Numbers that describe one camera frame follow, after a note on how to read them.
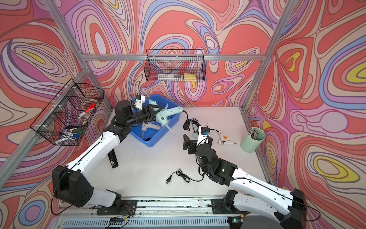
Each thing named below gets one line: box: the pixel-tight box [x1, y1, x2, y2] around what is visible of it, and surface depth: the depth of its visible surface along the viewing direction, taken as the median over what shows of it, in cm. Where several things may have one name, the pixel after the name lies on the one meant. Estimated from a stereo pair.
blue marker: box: [61, 130, 81, 139], surface depth 70 cm
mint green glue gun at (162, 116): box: [155, 103, 183, 136], surface depth 74 cm
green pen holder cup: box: [240, 126, 266, 154], surface depth 87 cm
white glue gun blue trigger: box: [141, 121, 162, 132], surface depth 106 cm
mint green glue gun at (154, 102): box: [148, 98, 160, 112], surface depth 73 cm
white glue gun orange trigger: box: [217, 130, 237, 145], surface depth 98 cm
